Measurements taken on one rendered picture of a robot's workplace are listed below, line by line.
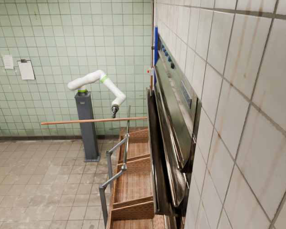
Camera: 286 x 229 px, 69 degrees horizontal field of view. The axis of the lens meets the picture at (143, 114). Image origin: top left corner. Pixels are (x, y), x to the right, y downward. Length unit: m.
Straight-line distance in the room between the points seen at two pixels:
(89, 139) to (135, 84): 1.22
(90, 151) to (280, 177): 3.40
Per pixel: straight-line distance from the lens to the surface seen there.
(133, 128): 3.42
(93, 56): 3.60
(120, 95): 2.73
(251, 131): 0.46
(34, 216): 3.29
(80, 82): 2.86
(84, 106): 3.22
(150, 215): 2.19
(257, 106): 0.44
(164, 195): 1.33
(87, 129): 3.42
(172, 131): 1.27
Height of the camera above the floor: 2.42
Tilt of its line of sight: 29 degrees down
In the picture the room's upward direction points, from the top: straight up
